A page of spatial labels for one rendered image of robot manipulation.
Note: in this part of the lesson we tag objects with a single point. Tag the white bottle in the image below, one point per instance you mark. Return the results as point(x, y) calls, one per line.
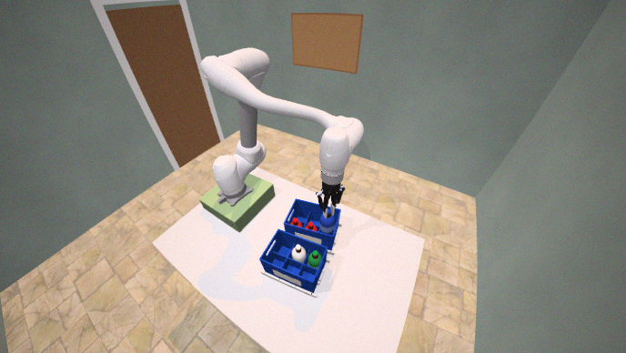
point(299, 253)

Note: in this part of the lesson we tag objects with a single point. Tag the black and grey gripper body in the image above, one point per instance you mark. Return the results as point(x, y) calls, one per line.
point(326, 188)

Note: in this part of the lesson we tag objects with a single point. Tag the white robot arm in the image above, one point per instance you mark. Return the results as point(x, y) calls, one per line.
point(230, 172)

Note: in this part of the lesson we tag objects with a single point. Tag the blue crate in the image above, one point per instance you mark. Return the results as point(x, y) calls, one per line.
point(307, 212)
point(283, 245)

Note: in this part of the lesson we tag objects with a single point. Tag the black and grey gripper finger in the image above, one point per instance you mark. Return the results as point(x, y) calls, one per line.
point(323, 203)
point(336, 199)

